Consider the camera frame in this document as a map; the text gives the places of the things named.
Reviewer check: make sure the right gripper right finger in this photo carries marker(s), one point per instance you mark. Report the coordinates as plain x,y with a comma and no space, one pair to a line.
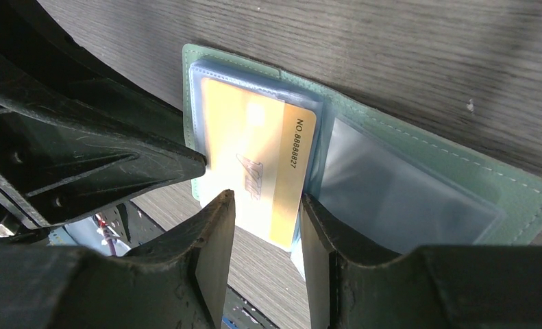
352,282

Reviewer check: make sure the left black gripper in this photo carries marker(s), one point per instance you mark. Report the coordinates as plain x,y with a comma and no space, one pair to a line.
76,137

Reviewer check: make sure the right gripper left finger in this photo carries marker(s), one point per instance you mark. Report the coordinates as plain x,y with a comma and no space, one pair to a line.
34,279

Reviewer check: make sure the gold VIP card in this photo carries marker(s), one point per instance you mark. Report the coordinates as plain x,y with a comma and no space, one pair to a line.
259,147

